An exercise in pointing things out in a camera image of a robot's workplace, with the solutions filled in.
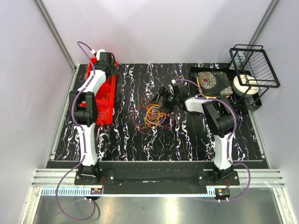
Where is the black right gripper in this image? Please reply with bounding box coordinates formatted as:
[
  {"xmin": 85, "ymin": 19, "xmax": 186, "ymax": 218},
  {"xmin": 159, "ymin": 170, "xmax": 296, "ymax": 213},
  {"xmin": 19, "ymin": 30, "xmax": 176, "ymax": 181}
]
[{"xmin": 149, "ymin": 87, "xmax": 179, "ymax": 114}]

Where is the brown thin cable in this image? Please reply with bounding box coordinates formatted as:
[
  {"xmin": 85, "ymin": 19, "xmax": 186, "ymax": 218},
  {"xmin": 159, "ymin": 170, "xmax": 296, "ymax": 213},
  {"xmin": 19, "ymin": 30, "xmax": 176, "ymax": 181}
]
[{"xmin": 100, "ymin": 90, "xmax": 114, "ymax": 100}]

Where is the blue thin cable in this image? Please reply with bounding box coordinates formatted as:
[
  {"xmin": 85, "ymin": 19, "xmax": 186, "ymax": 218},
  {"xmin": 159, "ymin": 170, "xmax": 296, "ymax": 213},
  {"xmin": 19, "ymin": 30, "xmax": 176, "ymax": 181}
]
[{"xmin": 97, "ymin": 104, "xmax": 110, "ymax": 117}]

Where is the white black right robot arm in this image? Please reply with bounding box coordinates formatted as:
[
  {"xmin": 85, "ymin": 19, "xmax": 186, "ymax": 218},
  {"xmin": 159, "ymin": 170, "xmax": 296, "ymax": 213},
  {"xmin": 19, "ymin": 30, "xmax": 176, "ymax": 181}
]
[{"xmin": 151, "ymin": 79, "xmax": 237, "ymax": 185}]

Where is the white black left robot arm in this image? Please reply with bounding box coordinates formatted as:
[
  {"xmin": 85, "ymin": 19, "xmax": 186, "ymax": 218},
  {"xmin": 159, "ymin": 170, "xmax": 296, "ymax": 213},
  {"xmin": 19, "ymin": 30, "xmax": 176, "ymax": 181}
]
[{"xmin": 69, "ymin": 49, "xmax": 117, "ymax": 185}]

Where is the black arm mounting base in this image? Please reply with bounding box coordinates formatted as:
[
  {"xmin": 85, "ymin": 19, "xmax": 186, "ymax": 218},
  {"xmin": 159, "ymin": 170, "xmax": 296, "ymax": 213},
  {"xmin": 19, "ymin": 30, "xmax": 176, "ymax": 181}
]
[{"xmin": 45, "ymin": 161, "xmax": 240, "ymax": 196}]

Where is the red plastic compartment bin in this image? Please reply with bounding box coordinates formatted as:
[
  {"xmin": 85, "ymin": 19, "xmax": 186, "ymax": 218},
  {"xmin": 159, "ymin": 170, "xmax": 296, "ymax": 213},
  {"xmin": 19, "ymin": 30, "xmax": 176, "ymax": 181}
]
[{"xmin": 79, "ymin": 57, "xmax": 119, "ymax": 126}]

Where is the floral patterned cushion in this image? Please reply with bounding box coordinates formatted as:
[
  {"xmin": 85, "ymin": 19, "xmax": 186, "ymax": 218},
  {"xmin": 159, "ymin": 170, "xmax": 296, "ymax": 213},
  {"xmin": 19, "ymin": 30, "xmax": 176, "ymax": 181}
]
[{"xmin": 196, "ymin": 71, "xmax": 233, "ymax": 98}]

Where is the white green bowl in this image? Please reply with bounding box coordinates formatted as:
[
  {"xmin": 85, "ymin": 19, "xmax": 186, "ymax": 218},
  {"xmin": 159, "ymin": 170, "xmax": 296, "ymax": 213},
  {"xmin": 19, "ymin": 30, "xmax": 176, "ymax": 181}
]
[{"xmin": 233, "ymin": 74, "xmax": 259, "ymax": 98}]

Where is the clear glass cup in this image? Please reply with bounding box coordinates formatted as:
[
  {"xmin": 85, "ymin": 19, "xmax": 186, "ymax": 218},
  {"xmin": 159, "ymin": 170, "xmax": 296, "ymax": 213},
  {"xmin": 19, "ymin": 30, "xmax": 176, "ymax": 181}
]
[{"xmin": 229, "ymin": 51, "xmax": 246, "ymax": 70}]

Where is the black rack tray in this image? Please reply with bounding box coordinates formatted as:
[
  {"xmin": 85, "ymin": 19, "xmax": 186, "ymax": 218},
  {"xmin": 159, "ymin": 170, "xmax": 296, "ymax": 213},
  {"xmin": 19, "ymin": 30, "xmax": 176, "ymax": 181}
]
[{"xmin": 189, "ymin": 67, "xmax": 262, "ymax": 111}]

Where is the pink thin cable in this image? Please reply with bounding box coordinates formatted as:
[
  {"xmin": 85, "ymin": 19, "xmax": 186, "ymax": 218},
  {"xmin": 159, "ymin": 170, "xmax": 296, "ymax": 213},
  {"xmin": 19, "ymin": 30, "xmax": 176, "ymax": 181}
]
[{"xmin": 137, "ymin": 109, "xmax": 175, "ymax": 133}]

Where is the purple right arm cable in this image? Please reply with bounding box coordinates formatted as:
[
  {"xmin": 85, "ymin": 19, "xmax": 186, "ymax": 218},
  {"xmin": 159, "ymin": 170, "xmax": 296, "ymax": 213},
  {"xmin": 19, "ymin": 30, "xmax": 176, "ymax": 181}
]
[{"xmin": 172, "ymin": 78, "xmax": 251, "ymax": 203}]

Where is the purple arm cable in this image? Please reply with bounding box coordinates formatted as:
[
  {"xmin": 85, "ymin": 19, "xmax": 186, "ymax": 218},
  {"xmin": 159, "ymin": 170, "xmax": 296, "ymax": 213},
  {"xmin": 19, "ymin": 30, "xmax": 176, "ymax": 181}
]
[
  {"xmin": 55, "ymin": 41, "xmax": 101, "ymax": 221},
  {"xmin": 172, "ymin": 78, "xmax": 251, "ymax": 203}
]

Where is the black wire dish rack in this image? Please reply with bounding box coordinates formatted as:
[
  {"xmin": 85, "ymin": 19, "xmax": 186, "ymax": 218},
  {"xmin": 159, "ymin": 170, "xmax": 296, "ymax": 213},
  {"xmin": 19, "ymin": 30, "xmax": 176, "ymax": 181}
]
[{"xmin": 229, "ymin": 44, "xmax": 280, "ymax": 96}]

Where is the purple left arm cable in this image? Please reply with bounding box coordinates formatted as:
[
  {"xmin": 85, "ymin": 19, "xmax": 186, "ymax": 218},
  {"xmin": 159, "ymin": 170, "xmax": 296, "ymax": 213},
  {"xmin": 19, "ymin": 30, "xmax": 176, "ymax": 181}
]
[{"xmin": 55, "ymin": 41, "xmax": 101, "ymax": 221}]

